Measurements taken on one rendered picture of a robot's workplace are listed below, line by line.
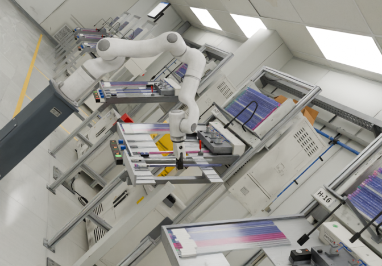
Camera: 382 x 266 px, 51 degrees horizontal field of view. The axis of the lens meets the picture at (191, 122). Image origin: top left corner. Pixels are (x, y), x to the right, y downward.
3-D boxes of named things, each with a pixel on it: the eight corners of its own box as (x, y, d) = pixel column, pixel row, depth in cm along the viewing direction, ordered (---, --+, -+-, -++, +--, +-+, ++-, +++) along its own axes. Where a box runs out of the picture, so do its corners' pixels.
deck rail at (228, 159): (131, 167, 244) (132, 158, 243) (131, 166, 246) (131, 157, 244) (238, 164, 267) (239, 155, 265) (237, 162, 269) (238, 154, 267)
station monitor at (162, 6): (152, 19, 691) (169, 2, 692) (145, 16, 744) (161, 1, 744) (157, 24, 697) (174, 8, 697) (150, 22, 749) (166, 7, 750)
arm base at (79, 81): (55, 91, 220) (80, 68, 220) (49, 78, 235) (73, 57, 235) (79, 111, 232) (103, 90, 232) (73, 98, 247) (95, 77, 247)
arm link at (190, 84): (214, 83, 218) (196, 136, 213) (190, 80, 227) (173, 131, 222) (205, 77, 210) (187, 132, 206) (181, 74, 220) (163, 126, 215)
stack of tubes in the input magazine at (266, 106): (252, 130, 266) (281, 102, 266) (223, 108, 312) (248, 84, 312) (262, 142, 271) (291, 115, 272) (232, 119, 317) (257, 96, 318)
